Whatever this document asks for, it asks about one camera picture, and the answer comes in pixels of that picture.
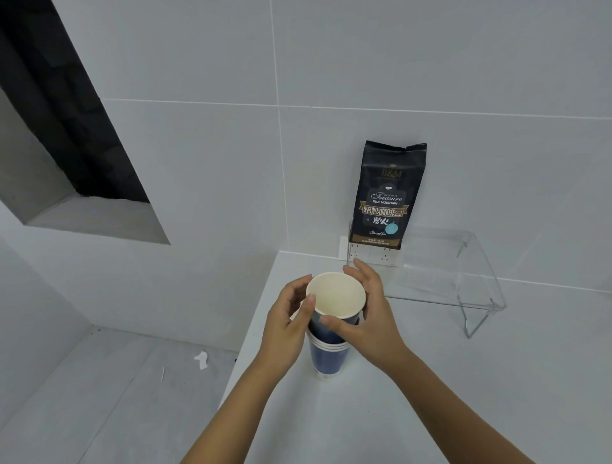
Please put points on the person's left thumb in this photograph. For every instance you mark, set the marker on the person's left thumb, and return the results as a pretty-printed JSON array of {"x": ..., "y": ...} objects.
[{"x": 306, "y": 311}]

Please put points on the blue paper cup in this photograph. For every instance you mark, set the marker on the blue paper cup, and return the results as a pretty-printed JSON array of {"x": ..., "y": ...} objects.
[{"x": 334, "y": 296}]

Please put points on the person's left hand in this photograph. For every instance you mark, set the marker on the person's left hand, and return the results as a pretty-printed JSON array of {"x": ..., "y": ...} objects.
[{"x": 279, "y": 334}]

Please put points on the stack of blue paper cups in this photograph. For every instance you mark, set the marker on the stack of blue paper cups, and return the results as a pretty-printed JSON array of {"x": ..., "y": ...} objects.
[{"x": 327, "y": 361}]

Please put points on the person's left forearm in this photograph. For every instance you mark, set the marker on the person's left forearm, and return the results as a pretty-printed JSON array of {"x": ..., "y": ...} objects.
[{"x": 239, "y": 416}]

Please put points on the person's right hand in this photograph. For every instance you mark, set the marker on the person's right hand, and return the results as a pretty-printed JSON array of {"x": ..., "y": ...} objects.
[{"x": 380, "y": 334}]

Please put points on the white wall socket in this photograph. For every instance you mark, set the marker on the white wall socket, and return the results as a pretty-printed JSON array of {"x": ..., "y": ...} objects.
[{"x": 345, "y": 248}]

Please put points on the clear acrylic stand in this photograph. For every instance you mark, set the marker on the clear acrylic stand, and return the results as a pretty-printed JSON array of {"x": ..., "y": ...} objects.
[{"x": 444, "y": 272}]

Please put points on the white paper scrap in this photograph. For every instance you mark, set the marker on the white paper scrap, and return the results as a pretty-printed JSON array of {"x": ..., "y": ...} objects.
[{"x": 201, "y": 361}]

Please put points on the person's right forearm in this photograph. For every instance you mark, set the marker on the person's right forearm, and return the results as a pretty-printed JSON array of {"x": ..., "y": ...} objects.
[{"x": 440, "y": 411}]

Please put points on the person's right thumb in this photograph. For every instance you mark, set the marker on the person's right thumb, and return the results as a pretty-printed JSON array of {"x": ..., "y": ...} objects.
[{"x": 337, "y": 327}]

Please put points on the black coffee bean bag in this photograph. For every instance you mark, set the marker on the black coffee bean bag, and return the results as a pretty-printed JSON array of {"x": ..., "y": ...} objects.
[{"x": 385, "y": 191}]

